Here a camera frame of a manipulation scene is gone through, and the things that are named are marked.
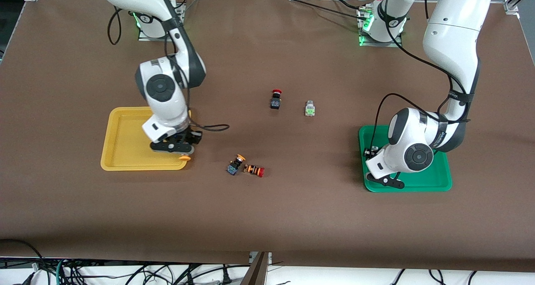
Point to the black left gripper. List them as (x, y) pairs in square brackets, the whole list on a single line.
[(369, 152)]

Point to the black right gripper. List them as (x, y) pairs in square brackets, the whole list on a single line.
[(193, 136)]

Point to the yellow button black body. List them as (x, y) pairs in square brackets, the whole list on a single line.
[(184, 158)]

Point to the yellow button blue body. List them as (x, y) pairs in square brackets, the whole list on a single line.
[(235, 164)]

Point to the white button green face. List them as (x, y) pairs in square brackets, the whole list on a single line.
[(309, 108)]

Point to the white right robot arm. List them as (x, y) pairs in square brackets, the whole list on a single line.
[(163, 88)]

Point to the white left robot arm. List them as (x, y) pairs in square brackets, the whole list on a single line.
[(451, 26)]

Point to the red button orange body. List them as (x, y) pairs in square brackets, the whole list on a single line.
[(254, 170)]

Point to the yellow plastic tray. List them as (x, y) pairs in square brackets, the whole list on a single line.
[(125, 143)]

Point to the green plastic tray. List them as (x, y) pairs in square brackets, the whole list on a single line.
[(434, 180)]

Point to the red mushroom button black body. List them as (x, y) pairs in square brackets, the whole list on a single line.
[(276, 99)]

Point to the brown table cover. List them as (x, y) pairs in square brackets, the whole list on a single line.
[(267, 218)]

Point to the brown beam under table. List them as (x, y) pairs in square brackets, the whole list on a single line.
[(255, 274)]

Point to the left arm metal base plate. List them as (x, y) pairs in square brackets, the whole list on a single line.
[(395, 44)]

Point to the white metal bracket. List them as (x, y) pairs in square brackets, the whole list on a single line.
[(270, 258)]

